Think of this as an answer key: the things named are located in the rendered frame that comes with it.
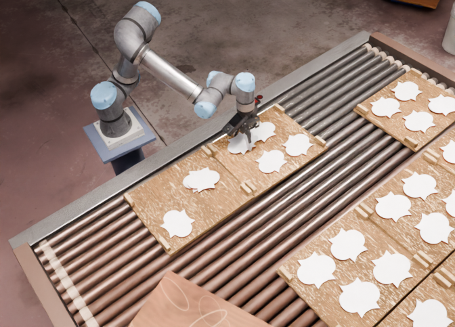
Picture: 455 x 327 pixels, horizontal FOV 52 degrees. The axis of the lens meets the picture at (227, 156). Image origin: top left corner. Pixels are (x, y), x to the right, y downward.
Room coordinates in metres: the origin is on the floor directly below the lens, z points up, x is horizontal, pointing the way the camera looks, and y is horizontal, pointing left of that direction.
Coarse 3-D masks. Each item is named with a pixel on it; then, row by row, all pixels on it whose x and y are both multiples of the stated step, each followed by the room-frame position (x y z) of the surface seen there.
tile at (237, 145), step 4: (236, 136) 1.41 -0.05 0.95; (240, 136) 1.41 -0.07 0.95; (228, 140) 1.39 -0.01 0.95; (232, 140) 1.39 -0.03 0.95; (236, 140) 1.39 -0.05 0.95; (240, 140) 1.38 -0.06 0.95; (244, 140) 1.38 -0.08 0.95; (232, 144) 1.37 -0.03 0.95; (236, 144) 1.36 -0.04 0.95; (240, 144) 1.36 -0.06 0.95; (244, 144) 1.36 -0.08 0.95; (228, 148) 1.35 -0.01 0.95; (232, 148) 1.34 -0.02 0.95; (236, 148) 1.34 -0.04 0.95; (240, 148) 1.34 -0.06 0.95; (244, 148) 1.33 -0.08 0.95; (232, 152) 1.32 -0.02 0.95; (236, 152) 1.32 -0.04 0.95; (240, 152) 1.32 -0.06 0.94; (244, 152) 1.31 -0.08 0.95
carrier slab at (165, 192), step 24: (192, 168) 1.26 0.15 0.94; (216, 168) 1.25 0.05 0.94; (144, 192) 1.15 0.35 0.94; (168, 192) 1.14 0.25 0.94; (192, 192) 1.13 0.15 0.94; (216, 192) 1.12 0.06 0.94; (240, 192) 1.11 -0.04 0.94; (144, 216) 1.04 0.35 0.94; (192, 216) 1.02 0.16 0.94; (216, 216) 1.01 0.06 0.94; (168, 240) 0.92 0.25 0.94; (192, 240) 0.91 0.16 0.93
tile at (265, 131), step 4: (260, 124) 1.48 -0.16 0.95; (264, 124) 1.48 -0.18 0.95; (268, 124) 1.47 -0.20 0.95; (272, 124) 1.47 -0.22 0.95; (260, 128) 1.45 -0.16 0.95; (264, 128) 1.45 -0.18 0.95; (268, 128) 1.45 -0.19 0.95; (272, 128) 1.45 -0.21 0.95; (252, 132) 1.43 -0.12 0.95; (256, 132) 1.43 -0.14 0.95; (260, 132) 1.43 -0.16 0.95; (264, 132) 1.43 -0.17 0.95; (268, 132) 1.42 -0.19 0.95; (272, 132) 1.42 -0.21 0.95; (260, 136) 1.40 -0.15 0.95; (264, 136) 1.40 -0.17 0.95; (268, 136) 1.40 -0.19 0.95; (272, 136) 1.40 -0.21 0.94; (260, 140) 1.38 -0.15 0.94; (264, 140) 1.38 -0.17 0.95
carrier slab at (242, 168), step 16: (272, 112) 1.56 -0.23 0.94; (288, 128) 1.45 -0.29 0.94; (224, 144) 1.38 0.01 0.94; (256, 144) 1.37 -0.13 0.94; (272, 144) 1.36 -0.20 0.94; (224, 160) 1.29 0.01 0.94; (240, 160) 1.28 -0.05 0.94; (288, 160) 1.26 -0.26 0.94; (304, 160) 1.25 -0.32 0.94; (240, 176) 1.19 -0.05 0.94; (256, 176) 1.19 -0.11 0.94; (272, 176) 1.18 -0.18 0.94; (256, 192) 1.10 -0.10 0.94
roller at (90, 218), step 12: (360, 48) 2.01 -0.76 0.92; (348, 60) 1.92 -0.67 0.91; (324, 72) 1.83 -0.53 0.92; (312, 84) 1.77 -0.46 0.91; (288, 96) 1.68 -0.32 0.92; (264, 108) 1.61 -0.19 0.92; (204, 144) 1.41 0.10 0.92; (168, 168) 1.29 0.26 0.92; (144, 180) 1.23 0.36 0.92; (108, 204) 1.12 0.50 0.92; (120, 204) 1.13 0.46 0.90; (96, 216) 1.07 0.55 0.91; (72, 228) 1.02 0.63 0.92; (48, 240) 0.97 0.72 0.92; (60, 240) 0.97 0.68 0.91; (36, 252) 0.93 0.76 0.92
